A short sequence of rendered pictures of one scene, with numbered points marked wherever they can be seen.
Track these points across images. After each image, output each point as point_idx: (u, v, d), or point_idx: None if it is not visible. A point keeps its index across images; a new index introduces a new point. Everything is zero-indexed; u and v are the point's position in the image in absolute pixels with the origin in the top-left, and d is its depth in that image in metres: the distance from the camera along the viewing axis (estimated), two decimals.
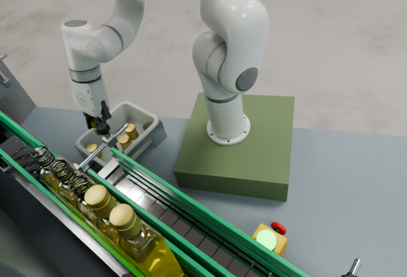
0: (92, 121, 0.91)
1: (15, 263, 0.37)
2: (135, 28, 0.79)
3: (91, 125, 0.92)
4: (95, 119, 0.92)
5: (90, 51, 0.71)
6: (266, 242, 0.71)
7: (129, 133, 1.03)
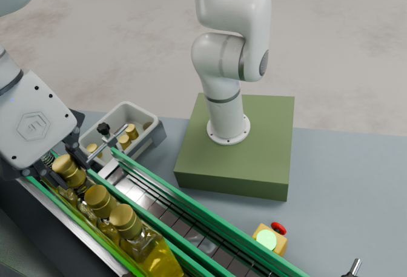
0: (60, 169, 0.48)
1: (15, 263, 0.37)
2: None
3: (65, 175, 0.48)
4: (56, 165, 0.48)
5: None
6: (266, 242, 0.71)
7: (129, 133, 1.03)
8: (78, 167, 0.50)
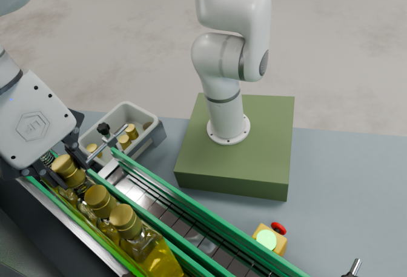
0: (59, 169, 0.48)
1: (15, 263, 0.37)
2: None
3: (65, 175, 0.48)
4: (56, 165, 0.48)
5: None
6: (266, 242, 0.71)
7: (129, 133, 1.03)
8: (77, 167, 0.49)
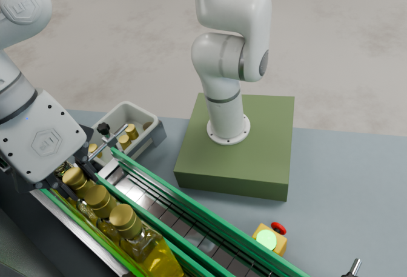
0: (70, 181, 0.50)
1: (15, 263, 0.37)
2: None
3: (75, 187, 0.50)
4: (66, 177, 0.51)
5: (16, 13, 0.36)
6: (266, 242, 0.71)
7: (129, 133, 1.03)
8: (87, 179, 0.52)
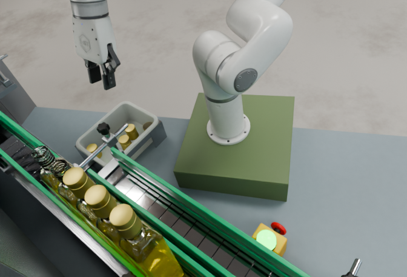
0: (70, 181, 0.50)
1: (15, 263, 0.37)
2: None
3: (75, 187, 0.50)
4: (66, 177, 0.51)
5: None
6: (266, 242, 0.71)
7: (129, 133, 1.03)
8: (87, 179, 0.52)
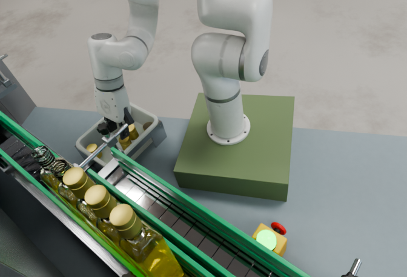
0: (70, 181, 0.50)
1: (15, 263, 0.37)
2: (153, 33, 0.86)
3: (75, 187, 0.50)
4: (66, 177, 0.51)
5: (122, 61, 0.78)
6: (266, 242, 0.71)
7: (129, 133, 1.03)
8: (87, 179, 0.52)
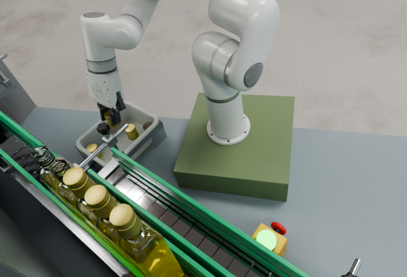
0: (70, 181, 0.50)
1: (15, 263, 0.37)
2: (148, 17, 0.84)
3: (75, 187, 0.50)
4: (66, 177, 0.51)
5: (117, 39, 0.75)
6: (266, 242, 0.71)
7: (129, 133, 1.03)
8: (87, 179, 0.52)
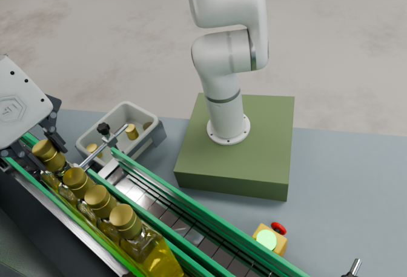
0: (70, 181, 0.50)
1: (15, 263, 0.37)
2: None
3: (75, 187, 0.50)
4: (66, 177, 0.51)
5: None
6: (266, 242, 0.71)
7: (129, 133, 1.03)
8: (87, 179, 0.52)
